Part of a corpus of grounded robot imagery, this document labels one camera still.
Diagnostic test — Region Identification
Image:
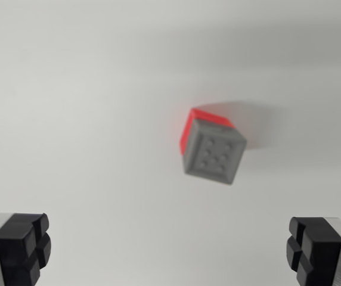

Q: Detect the grey cube with studs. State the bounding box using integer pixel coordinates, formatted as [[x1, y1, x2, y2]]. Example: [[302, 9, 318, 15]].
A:
[[182, 118, 247, 186]]

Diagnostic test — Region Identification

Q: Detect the red cube with studs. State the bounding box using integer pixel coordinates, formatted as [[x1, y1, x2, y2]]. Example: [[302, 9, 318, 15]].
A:
[[178, 107, 237, 156]]

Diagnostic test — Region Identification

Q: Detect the gripper right finger with black rubber pad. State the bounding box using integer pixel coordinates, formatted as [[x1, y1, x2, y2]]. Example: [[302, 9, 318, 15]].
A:
[[286, 216, 341, 286]]

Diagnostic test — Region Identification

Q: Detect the gripper left finger with black rubber pad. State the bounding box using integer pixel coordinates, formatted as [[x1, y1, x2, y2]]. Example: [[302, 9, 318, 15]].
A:
[[0, 212, 52, 286]]

